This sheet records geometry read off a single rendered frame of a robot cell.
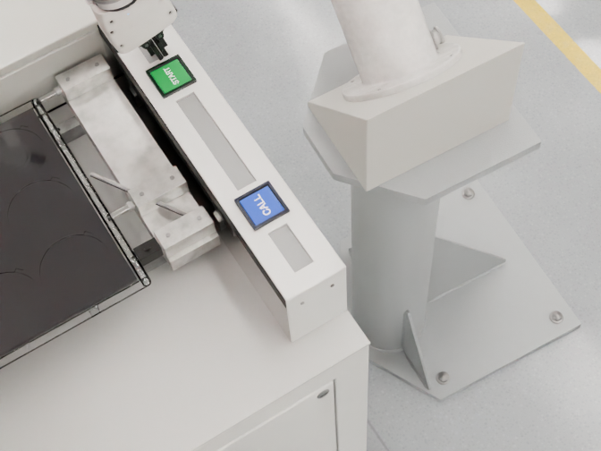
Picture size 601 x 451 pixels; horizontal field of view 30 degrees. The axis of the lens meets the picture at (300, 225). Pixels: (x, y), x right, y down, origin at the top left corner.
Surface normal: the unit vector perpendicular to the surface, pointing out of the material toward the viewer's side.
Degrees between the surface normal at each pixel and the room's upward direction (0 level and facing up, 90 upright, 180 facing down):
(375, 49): 59
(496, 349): 0
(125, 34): 90
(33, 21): 0
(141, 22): 90
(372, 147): 90
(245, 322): 0
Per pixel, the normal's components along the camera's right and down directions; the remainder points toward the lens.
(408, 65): 0.22, 0.25
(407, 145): 0.48, 0.76
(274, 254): -0.04, -0.48
